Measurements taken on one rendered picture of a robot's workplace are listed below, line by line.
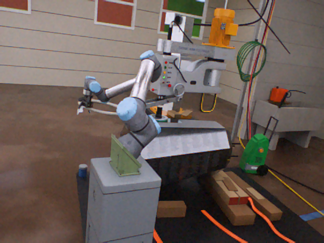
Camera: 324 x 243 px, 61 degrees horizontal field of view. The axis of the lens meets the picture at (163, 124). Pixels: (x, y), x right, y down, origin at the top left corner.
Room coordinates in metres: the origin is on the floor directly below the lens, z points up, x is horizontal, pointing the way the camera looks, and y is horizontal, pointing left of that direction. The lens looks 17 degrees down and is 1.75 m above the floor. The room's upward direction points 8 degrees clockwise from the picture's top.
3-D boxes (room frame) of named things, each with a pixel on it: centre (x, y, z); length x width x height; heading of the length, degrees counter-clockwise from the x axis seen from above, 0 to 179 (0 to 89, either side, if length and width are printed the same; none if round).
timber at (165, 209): (2.51, -0.20, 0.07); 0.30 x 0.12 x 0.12; 106
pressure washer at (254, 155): (3.94, -1.45, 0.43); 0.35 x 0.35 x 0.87; 7
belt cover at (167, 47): (3.22, -0.24, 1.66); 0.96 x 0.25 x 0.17; 120
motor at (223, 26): (3.36, -0.51, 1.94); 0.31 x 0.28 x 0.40; 30
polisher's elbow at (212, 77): (3.38, -0.50, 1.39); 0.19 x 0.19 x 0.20
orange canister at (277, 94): (5.61, -2.26, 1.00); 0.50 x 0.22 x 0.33; 118
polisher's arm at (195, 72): (3.23, -0.28, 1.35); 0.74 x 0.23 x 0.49; 120
